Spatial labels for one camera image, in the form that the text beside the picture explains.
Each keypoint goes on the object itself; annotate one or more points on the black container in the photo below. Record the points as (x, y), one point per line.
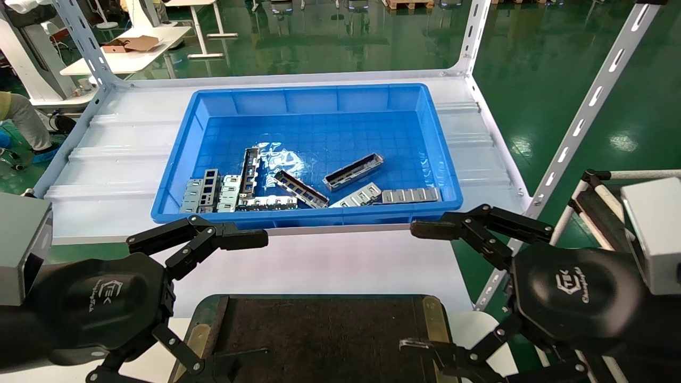
(319, 335)

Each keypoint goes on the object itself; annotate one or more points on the wooden pallet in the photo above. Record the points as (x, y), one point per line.
(409, 4)

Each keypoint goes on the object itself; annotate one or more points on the white perforated rack upright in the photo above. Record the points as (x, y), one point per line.
(85, 45)
(476, 32)
(601, 90)

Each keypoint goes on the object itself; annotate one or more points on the blue plastic bin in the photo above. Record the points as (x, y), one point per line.
(340, 133)

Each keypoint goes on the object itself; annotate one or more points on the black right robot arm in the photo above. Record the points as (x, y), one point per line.
(662, 330)

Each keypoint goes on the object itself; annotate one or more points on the black cart pad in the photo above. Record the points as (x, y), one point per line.
(601, 215)

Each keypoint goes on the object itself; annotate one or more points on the white table with legs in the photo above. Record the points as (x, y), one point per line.
(205, 55)

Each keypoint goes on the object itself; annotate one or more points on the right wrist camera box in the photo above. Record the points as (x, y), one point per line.
(657, 234)

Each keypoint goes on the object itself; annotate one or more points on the brown cardboard box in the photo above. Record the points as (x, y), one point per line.
(133, 43)

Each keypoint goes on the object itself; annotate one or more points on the white machine column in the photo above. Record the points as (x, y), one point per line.
(32, 58)

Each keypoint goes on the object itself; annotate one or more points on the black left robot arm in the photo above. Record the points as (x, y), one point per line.
(16, 330)

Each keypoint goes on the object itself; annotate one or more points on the white tubular cart frame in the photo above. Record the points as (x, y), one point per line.
(649, 174)

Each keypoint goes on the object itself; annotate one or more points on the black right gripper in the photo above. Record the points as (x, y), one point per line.
(580, 298)

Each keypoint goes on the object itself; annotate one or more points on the person's grey trouser leg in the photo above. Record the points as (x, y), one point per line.
(24, 119)

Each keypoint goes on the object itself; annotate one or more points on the silver metal bracket part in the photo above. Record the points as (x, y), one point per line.
(409, 195)
(359, 196)
(211, 202)
(266, 203)
(230, 194)
(249, 183)
(191, 199)
(354, 171)
(300, 189)

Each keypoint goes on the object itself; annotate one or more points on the white desk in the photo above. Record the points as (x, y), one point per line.
(122, 63)

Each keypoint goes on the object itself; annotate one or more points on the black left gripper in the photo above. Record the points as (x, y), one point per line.
(101, 303)

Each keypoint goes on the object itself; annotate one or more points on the blue shoe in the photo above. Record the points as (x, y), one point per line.
(47, 154)

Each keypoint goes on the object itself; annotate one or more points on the white floor stand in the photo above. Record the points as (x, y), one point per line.
(106, 25)

